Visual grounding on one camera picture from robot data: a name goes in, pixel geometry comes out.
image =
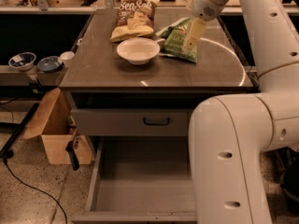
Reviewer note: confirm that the black drawer handle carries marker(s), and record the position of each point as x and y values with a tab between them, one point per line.
156	122

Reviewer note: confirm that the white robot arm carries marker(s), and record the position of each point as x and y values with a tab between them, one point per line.
227	133

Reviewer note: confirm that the black handled tool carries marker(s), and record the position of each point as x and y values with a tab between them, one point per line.
71	151

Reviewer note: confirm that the cardboard box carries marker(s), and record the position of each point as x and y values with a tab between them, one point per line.
51	124

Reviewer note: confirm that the open grey lower drawer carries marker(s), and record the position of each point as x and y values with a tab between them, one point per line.
140	180

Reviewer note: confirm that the green jalapeno chip bag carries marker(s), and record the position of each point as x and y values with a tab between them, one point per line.
173	37

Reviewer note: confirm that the dark blue bowl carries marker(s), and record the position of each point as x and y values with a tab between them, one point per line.
49	64

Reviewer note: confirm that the grey drawer cabinet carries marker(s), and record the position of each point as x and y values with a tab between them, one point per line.
98	78

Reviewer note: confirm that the small white cup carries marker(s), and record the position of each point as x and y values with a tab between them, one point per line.
66	57

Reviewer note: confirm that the black bag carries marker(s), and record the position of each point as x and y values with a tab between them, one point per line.
287	161

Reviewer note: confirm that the brown sea salt chip bag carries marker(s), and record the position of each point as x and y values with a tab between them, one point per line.
135	18

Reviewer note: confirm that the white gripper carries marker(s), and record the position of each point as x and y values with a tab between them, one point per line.
203	6

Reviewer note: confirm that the grey upper drawer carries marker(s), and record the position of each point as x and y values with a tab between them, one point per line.
129	122

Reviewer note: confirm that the blue and white bowl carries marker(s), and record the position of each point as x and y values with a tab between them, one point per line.
23	61

